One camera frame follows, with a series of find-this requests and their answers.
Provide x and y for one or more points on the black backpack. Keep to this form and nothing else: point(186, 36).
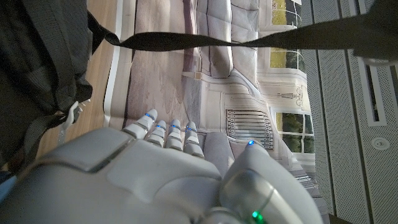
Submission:
point(37, 62)

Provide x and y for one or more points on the white round ceiling fixture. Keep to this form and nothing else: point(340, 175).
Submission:
point(380, 143)

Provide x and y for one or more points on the printed room backdrop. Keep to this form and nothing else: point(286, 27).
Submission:
point(161, 87)

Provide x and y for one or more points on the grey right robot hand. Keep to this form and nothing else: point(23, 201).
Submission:
point(140, 180)

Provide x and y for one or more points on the long ceiling slot vent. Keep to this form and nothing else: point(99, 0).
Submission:
point(373, 93)

